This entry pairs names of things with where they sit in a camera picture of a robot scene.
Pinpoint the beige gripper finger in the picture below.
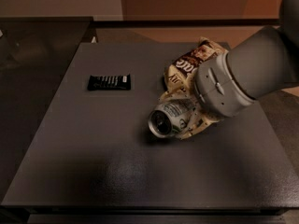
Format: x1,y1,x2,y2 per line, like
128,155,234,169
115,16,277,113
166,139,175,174
175,110,222,140
159,64,198,102

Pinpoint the silver 7up soda can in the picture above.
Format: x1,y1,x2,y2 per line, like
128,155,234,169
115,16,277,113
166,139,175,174
149,99,195,138

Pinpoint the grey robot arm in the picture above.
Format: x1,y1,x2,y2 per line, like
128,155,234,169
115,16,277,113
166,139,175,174
149,0,299,139

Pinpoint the brown sea salt chip bag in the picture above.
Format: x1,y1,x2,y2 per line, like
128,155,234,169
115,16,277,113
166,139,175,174
164,36,230,95

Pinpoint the black snack bar wrapper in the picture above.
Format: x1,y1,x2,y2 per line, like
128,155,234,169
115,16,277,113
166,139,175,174
87,75,131,91

